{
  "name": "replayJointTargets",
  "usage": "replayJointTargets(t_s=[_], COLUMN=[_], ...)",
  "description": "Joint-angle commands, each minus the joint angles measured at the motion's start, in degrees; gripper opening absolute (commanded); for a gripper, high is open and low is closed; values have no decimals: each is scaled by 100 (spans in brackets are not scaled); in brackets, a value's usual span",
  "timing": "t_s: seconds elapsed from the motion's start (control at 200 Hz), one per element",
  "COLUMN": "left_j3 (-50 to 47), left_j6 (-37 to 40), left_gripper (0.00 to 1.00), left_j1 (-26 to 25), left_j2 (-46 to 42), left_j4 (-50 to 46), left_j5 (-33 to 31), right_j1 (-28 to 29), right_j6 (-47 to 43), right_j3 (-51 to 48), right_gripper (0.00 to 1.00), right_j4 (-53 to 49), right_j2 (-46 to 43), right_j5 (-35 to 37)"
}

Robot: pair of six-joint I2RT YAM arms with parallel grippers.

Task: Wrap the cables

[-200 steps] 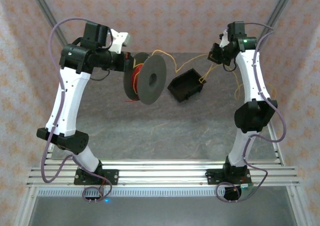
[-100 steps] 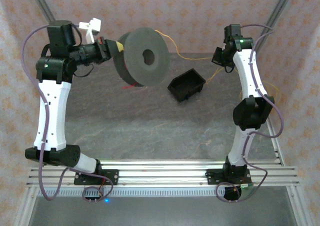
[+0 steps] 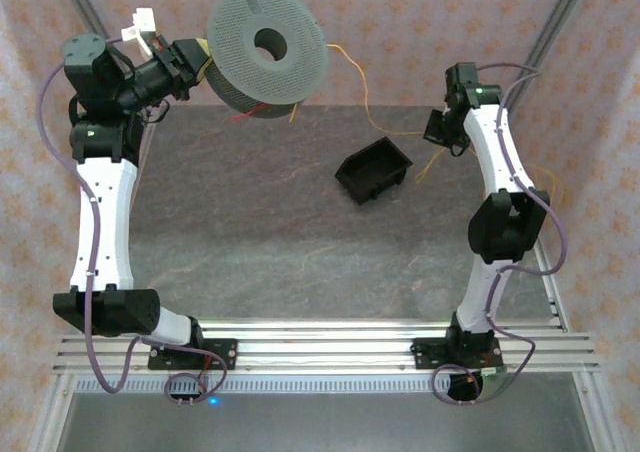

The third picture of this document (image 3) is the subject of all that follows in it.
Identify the black plastic bin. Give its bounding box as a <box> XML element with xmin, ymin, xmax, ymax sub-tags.
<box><xmin>333</xmin><ymin>136</ymin><xmax>414</xmax><ymax>207</ymax></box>

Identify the slotted grey cable duct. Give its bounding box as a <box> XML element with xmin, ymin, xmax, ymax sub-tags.
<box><xmin>74</xmin><ymin>375</ymin><xmax>504</xmax><ymax>394</ymax></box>

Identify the grey metal sheet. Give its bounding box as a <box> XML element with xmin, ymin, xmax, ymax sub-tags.
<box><xmin>58</xmin><ymin>390</ymin><xmax>599</xmax><ymax>452</ymax></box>

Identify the grey perforated cable spool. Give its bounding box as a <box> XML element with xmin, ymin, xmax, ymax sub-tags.
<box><xmin>205</xmin><ymin>0</ymin><xmax>330</xmax><ymax>119</ymax></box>

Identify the aluminium lower frame rail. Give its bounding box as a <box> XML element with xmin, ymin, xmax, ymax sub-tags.
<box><xmin>574</xmin><ymin>371</ymin><xmax>626</xmax><ymax>452</ymax></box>
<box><xmin>27</xmin><ymin>371</ymin><xmax>76</xmax><ymax>452</ymax></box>

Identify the wide grooved aluminium rail base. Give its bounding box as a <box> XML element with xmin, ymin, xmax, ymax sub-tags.
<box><xmin>52</xmin><ymin>319</ymin><xmax>601</xmax><ymax>376</ymax></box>

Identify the aluminium frame rail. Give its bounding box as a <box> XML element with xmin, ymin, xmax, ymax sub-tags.
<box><xmin>27</xmin><ymin>371</ymin><xmax>76</xmax><ymax>452</ymax></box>
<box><xmin>574</xmin><ymin>371</ymin><xmax>626</xmax><ymax>452</ymax></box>
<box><xmin>130</xmin><ymin>106</ymin><xmax>161</xmax><ymax>208</ymax></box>
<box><xmin>499</xmin><ymin>105</ymin><xmax>571</xmax><ymax>333</ymax></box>

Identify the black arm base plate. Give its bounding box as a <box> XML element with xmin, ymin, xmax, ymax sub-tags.
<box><xmin>412</xmin><ymin>336</ymin><xmax>503</xmax><ymax>371</ymax></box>
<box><xmin>148</xmin><ymin>338</ymin><xmax>239</xmax><ymax>372</ymax></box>

